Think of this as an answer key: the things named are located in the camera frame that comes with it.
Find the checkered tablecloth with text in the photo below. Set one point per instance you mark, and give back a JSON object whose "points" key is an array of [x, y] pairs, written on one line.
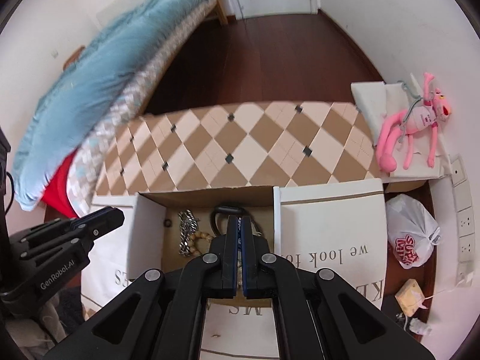
{"points": [[318, 158]]}

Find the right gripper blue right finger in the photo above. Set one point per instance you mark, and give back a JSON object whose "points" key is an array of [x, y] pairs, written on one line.
{"points": [[248, 259]]}

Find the red blanket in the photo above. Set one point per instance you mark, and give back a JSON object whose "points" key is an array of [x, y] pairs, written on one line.
{"points": [[55, 194]]}

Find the beige small box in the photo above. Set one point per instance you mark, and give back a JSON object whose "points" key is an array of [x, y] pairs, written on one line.
{"points": [[410, 298]]}

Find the white power strip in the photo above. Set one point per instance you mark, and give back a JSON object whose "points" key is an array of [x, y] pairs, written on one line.
{"points": [[465, 222]]}

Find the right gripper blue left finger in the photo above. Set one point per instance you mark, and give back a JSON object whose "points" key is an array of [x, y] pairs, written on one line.
{"points": [[229, 276]]}

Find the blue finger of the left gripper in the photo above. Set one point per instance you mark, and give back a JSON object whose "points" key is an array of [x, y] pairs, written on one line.
{"points": [[98, 223]]}

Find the checkered bed sheet mattress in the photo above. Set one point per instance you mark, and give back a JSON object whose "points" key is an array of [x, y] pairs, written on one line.
{"points": [[85, 163]]}

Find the white cloth covered box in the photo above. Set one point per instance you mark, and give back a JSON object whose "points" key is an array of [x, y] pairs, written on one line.
{"points": [[376, 101]]}

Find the white cardboard box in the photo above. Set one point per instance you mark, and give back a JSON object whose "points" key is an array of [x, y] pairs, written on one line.
{"points": [[155, 238]]}

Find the white charger with cable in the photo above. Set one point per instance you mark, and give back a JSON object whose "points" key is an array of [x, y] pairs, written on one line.
{"points": [[413, 325]]}

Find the black fitness band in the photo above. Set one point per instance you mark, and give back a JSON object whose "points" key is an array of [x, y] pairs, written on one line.
{"points": [[223, 211]]}

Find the light blue quilt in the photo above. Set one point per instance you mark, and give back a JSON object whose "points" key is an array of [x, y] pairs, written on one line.
{"points": [[86, 90]]}

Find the brown pillow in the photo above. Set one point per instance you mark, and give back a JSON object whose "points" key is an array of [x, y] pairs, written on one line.
{"points": [[73, 57]]}

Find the pink panther plush toy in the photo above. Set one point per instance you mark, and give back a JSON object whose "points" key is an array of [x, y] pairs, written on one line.
{"points": [[427, 111]]}

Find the white plastic shopping bag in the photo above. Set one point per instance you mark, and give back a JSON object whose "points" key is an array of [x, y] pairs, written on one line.
{"points": [[412, 231]]}

